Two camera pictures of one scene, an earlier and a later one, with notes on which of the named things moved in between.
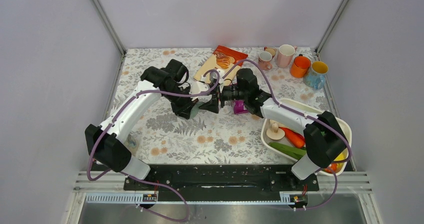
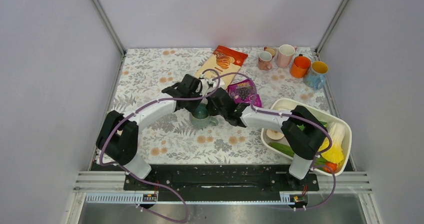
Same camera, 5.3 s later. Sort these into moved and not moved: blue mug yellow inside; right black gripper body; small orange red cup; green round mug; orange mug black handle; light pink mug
Moved: green round mug; right black gripper body
Not moved: light pink mug; blue mug yellow inside; orange mug black handle; small orange red cup
